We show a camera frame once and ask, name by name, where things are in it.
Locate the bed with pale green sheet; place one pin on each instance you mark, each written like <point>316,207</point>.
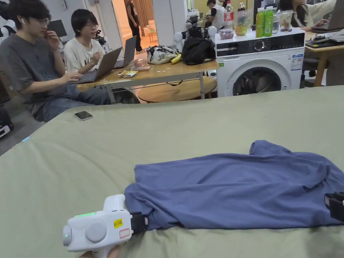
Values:
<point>80,166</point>

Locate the blue shirt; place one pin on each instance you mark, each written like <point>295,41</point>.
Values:
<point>228,188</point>

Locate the white washing machine with bottles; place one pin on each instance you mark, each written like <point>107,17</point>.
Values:
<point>268,53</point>

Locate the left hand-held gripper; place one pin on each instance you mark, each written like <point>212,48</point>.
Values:
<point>94,231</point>

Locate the person's left hand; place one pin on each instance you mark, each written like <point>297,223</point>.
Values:
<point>107,254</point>

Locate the white and black robot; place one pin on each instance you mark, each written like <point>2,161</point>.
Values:
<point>178,40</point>

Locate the wooden desk with laptop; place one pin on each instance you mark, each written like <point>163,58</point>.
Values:
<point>322,51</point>

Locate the white phone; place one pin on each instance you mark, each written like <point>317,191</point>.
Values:
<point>83,115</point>

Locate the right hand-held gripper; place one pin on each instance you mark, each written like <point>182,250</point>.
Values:
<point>334,205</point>

